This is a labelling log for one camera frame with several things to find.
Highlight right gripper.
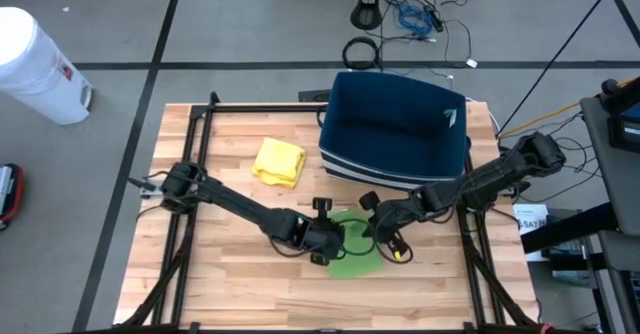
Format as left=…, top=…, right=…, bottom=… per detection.
left=360, top=191, right=426, bottom=255

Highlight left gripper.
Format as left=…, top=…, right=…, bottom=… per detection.
left=299, top=197, right=346, bottom=266

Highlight green towel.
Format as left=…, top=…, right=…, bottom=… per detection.
left=327, top=208, right=385, bottom=279

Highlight navy white striped fabric basket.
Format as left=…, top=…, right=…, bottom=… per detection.
left=318, top=71, right=472, bottom=191

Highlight yellow towel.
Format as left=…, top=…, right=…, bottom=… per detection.
left=251, top=136, right=307, bottom=189

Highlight white printed paper sheet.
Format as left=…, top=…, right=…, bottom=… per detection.
left=512, top=202, right=551, bottom=264

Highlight black cart bar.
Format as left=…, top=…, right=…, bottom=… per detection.
left=519, top=201, right=622, bottom=255

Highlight black stand base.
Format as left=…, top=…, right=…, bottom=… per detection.
left=349, top=0, right=385, bottom=31

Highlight grey cart top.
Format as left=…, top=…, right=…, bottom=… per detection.
left=579, top=96, right=640, bottom=238

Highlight grey equipment rack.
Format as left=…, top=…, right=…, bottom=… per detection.
left=549, top=228, right=640, bottom=334

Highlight black slanted pole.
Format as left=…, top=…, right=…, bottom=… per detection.
left=497, top=0, right=624, bottom=138

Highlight black box with screen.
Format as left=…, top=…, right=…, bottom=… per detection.
left=599, top=77, right=640, bottom=154

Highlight red and black case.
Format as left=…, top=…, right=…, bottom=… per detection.
left=0, top=162, right=25, bottom=233

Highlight white trash bin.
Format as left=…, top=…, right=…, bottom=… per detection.
left=0, top=6, right=95, bottom=126

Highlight black metal table frame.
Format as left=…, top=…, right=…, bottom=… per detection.
left=119, top=91, right=541, bottom=331

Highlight black cable coil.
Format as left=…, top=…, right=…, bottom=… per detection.
left=341, top=36, right=384, bottom=73

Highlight yellow cable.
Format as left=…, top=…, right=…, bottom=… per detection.
left=497, top=77, right=637, bottom=140

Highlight blue cable coil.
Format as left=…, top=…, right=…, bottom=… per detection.
left=397, top=4, right=434, bottom=38

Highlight black floor cable tangle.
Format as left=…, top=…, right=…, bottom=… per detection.
left=384, top=0, right=482, bottom=70

